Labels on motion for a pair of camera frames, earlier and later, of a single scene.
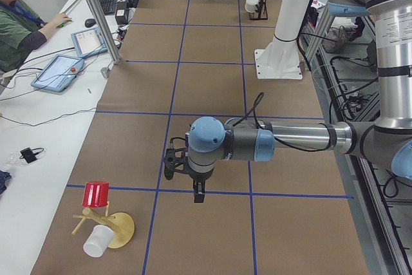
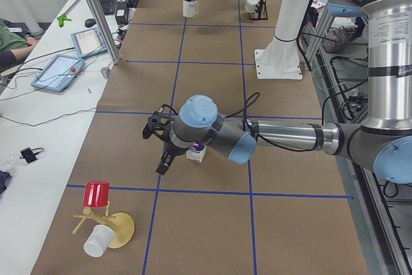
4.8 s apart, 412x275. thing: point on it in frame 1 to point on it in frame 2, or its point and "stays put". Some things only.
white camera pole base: [279, 58] stays put
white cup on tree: [98, 241] stays put
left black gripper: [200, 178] to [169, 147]
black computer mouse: [89, 22] stays put
